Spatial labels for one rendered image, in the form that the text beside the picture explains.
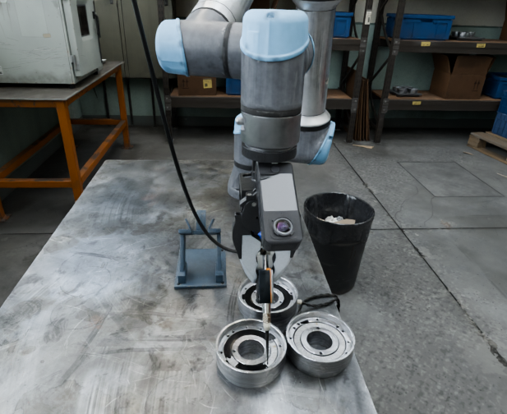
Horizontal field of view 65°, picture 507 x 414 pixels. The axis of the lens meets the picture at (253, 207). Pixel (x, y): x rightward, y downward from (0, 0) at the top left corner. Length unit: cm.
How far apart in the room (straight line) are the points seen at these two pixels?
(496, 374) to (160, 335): 153
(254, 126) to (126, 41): 392
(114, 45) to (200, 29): 381
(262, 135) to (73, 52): 230
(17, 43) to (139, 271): 214
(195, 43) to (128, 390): 49
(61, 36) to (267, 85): 231
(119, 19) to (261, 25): 394
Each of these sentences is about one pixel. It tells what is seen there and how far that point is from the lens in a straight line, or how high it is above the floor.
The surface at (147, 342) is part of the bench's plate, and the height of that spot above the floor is 80.
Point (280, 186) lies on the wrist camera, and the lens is 48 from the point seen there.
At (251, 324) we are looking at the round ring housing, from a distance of 67.
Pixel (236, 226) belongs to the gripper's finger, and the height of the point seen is 102.
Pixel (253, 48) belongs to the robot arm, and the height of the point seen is 125.
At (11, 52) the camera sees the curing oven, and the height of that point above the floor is 98.
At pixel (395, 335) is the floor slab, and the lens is 195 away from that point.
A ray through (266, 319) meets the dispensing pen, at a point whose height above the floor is 88.
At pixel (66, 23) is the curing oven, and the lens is 271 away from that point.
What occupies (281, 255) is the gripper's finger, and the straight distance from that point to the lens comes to 57.
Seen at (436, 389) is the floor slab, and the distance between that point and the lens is 180.
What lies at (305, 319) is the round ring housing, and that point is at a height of 83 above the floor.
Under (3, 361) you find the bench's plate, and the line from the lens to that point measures 74.
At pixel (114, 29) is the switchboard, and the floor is 100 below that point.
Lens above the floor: 129
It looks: 27 degrees down
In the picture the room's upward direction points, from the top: 2 degrees clockwise
